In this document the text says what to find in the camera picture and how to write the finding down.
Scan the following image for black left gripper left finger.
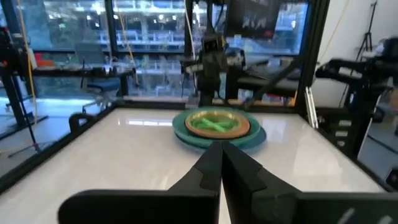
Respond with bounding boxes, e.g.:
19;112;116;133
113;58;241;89
57;141;223;224

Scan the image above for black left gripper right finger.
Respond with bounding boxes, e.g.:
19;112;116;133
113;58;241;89
221;141;398;224

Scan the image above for clear green plastic plate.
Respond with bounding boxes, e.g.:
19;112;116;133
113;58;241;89
190;112;242;133

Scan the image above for orange plastic plate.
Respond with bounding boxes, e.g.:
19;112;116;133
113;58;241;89
184;109;251;140

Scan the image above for black sign panel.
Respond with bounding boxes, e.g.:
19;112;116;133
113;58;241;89
225;0;282;40

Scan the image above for teal blue plastic plate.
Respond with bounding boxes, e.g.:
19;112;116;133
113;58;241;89
174;124;267;153

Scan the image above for teal green plastic plate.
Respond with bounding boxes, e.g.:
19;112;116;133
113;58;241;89
172;106;261;149

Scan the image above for blue office chair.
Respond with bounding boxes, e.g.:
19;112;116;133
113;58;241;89
74;43;123;113

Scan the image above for black desk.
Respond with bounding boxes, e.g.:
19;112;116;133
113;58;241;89
30;67;136;97

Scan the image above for black equipment bench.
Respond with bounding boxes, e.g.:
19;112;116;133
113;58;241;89
315;37;398;187

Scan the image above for thin black tripod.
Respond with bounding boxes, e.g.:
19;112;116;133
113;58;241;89
356;0;379;60

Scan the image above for orange box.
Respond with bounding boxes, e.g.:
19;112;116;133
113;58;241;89
34;52;55;68

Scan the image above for white hanging cable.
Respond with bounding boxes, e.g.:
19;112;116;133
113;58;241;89
183;0;197;60

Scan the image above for black aluminium table frame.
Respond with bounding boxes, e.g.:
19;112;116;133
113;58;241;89
0;0;398;194

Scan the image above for white metal bracket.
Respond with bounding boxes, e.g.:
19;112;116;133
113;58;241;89
303;86;320;129

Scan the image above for pale yellow cable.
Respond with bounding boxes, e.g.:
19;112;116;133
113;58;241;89
317;0;352;63

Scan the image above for black loop on frame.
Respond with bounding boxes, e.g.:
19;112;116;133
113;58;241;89
68;112;97;133

